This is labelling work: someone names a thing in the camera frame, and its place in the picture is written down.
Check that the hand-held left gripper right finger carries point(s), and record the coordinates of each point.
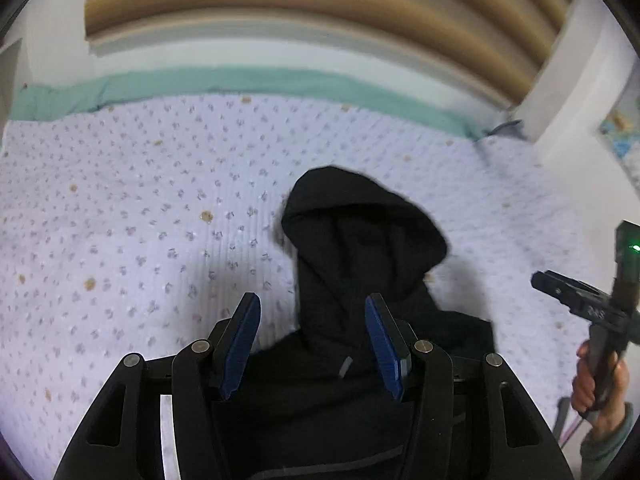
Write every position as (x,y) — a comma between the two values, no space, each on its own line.
(382,350)

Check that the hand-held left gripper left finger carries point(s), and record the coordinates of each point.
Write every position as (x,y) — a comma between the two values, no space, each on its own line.
(242,345)

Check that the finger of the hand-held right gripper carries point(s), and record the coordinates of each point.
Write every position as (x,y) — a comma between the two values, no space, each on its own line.
(555,285)

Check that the black hoodie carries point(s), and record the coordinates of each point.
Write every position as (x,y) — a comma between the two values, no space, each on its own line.
(350,240)

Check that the person's right forearm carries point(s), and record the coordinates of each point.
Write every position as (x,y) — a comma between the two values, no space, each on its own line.
(607,452)

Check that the person's right hand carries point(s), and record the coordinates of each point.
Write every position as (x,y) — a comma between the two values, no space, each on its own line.
(582,390)

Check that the grey-blue cloth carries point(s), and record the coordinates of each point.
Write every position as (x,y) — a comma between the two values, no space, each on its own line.
(505,129)

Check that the floral white quilt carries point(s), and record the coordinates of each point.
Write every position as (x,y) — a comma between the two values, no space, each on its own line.
(125,210)

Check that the striped window blind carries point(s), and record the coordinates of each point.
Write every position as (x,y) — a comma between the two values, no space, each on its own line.
(300,10)

